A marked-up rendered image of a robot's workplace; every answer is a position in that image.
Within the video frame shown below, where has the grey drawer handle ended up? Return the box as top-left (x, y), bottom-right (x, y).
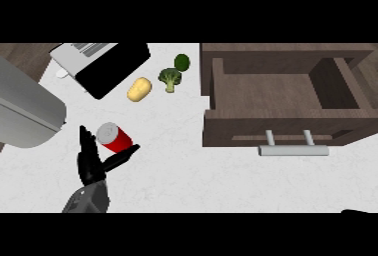
top-left (256, 129), bottom-right (330, 157)

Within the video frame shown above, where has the large grey rounded appliance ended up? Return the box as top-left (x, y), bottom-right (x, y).
top-left (0, 55), bottom-right (67, 150)

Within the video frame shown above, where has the dark green cucumber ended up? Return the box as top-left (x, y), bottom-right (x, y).
top-left (172, 53), bottom-right (191, 73)

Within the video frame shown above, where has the brown wooden cabinet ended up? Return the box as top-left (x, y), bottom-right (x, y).
top-left (199, 42), bottom-right (378, 111)

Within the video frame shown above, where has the brown wooden drawer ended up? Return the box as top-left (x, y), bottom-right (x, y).
top-left (200, 57), bottom-right (378, 148)

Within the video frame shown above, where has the red can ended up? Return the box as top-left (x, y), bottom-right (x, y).
top-left (94, 121), bottom-right (135, 154)

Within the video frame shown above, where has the yellow potato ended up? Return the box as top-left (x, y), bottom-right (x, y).
top-left (125, 77), bottom-right (153, 103)

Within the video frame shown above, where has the green broccoli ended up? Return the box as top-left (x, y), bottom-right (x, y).
top-left (156, 67), bottom-right (183, 94)

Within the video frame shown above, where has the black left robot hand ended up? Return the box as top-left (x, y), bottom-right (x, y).
top-left (75, 125), bottom-right (141, 186)

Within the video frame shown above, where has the white toaster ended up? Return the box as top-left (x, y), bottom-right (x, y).
top-left (48, 42), bottom-right (119, 79)

